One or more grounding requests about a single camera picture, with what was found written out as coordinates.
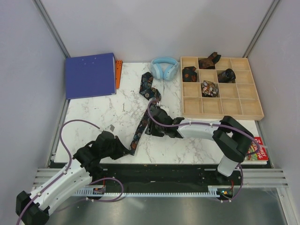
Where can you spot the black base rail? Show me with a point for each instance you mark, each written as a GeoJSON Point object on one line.
{"type": "Point", "coordinates": [164, 178]}

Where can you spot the blue ring binder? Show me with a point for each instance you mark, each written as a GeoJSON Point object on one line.
{"type": "Point", "coordinates": [90, 76]}

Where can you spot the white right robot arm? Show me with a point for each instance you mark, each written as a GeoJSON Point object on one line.
{"type": "Point", "coordinates": [231, 137]}

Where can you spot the black glossy rolled tie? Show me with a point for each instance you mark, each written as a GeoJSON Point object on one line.
{"type": "Point", "coordinates": [226, 76]}

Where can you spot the red white patterned rolled tie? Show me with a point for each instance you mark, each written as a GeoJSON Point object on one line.
{"type": "Point", "coordinates": [209, 89]}

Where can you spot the dark orange-dotted rolled tie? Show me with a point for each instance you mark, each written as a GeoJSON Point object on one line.
{"type": "Point", "coordinates": [189, 74]}

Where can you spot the red children's book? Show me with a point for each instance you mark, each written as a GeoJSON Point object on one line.
{"type": "Point", "coordinates": [258, 158]}

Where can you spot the orange perforated plastic piece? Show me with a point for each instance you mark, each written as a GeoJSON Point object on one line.
{"type": "Point", "coordinates": [118, 69]}

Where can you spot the light blue headphones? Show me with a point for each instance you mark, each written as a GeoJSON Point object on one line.
{"type": "Point", "coordinates": [164, 68]}

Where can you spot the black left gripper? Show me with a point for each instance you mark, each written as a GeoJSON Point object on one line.
{"type": "Point", "coordinates": [121, 150]}

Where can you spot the white cable duct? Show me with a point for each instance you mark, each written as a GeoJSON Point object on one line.
{"type": "Point", "coordinates": [93, 192]}

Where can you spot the brown patterned rolled tie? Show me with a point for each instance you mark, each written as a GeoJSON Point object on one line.
{"type": "Point", "coordinates": [209, 62]}

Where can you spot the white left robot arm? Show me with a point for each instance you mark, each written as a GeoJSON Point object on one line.
{"type": "Point", "coordinates": [35, 208]}

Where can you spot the navy floral necktie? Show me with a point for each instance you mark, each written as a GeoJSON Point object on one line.
{"type": "Point", "coordinates": [149, 93]}

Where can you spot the wooden compartment tray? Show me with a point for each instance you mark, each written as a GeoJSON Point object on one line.
{"type": "Point", "coordinates": [238, 99]}

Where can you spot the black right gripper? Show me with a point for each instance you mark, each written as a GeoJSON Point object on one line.
{"type": "Point", "coordinates": [150, 129]}

